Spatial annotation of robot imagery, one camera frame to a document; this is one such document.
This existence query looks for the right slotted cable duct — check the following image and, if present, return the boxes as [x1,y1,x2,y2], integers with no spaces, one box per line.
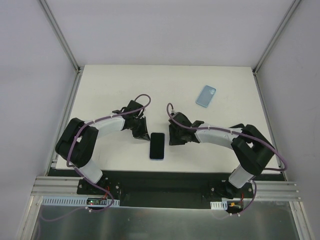
[210,200,228,211]

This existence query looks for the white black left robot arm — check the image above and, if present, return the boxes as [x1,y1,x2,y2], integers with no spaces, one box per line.
[55,100,150,195]

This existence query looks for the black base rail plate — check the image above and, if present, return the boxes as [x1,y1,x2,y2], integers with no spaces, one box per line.
[47,167,288,208]

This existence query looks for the lavender phone case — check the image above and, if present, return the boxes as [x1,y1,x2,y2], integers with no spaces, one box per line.
[149,156,164,161]

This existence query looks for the aluminium frame rail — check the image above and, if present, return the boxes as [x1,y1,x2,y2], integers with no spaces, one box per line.
[31,174,83,195]

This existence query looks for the black phone blue edge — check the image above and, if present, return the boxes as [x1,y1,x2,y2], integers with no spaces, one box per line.
[149,132,165,157]

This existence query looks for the left slotted cable duct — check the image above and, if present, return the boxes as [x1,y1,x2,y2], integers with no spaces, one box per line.
[42,196,120,208]

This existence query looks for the slotted cable duct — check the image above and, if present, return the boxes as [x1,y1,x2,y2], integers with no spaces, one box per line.
[42,196,120,208]
[210,200,228,211]

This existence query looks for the light blue phone case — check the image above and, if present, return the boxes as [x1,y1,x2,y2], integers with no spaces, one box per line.
[195,85,217,108]

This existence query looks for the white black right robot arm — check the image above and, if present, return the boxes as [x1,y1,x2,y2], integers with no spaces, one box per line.
[169,112,275,198]

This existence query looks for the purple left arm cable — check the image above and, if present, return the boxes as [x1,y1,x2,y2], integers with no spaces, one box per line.
[66,93,152,213]

